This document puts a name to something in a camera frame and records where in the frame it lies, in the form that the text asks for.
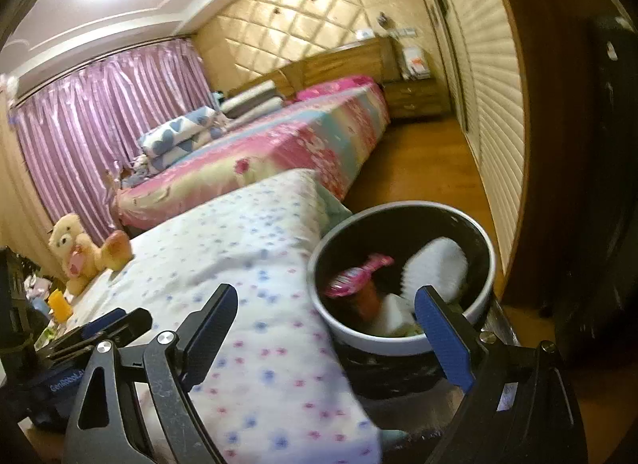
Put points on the orange cup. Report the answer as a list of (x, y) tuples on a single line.
[(60, 308)]

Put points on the cream teddy bear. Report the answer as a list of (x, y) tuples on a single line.
[(75, 249)]

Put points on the wooden nightstand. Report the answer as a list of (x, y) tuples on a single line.
[(416, 100)]

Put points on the pile of clothes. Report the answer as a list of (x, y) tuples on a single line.
[(32, 289)]

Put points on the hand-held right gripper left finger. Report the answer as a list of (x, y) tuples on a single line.
[(212, 334)]

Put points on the white floral blanket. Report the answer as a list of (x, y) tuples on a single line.
[(239, 254)]

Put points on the small white box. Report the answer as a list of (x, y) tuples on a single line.
[(364, 34)]

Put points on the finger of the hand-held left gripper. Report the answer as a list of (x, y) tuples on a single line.
[(104, 320), (124, 327)]

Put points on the purple curtain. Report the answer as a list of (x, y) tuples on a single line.
[(99, 130)]

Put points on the small dark wall ornament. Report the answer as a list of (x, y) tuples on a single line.
[(383, 20)]

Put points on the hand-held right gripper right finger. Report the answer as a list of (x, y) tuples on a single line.
[(441, 339)]

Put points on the white sponge block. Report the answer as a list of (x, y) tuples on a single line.
[(394, 317)]

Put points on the white foam net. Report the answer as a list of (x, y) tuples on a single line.
[(438, 264)]

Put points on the pink pillow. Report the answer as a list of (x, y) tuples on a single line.
[(334, 87)]

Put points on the sliding door wardrobe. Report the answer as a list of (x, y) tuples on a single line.
[(483, 95)]

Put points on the striped pillow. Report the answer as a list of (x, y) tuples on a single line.
[(249, 102)]

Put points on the bed with floral sheet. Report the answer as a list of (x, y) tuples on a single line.
[(279, 150)]

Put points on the wall switch panel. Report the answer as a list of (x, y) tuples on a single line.
[(403, 32)]

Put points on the crumpled floral cloth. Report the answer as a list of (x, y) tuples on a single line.
[(134, 170)]

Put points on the folded heart print quilt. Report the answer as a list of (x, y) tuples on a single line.
[(179, 135)]

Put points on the white paper bag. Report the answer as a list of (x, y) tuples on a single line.
[(415, 62)]

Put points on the pink snack packet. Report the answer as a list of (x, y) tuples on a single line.
[(356, 277)]

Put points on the wooden headboard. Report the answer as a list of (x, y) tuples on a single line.
[(339, 60)]

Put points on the white bin with black liner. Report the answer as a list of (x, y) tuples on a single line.
[(384, 227)]

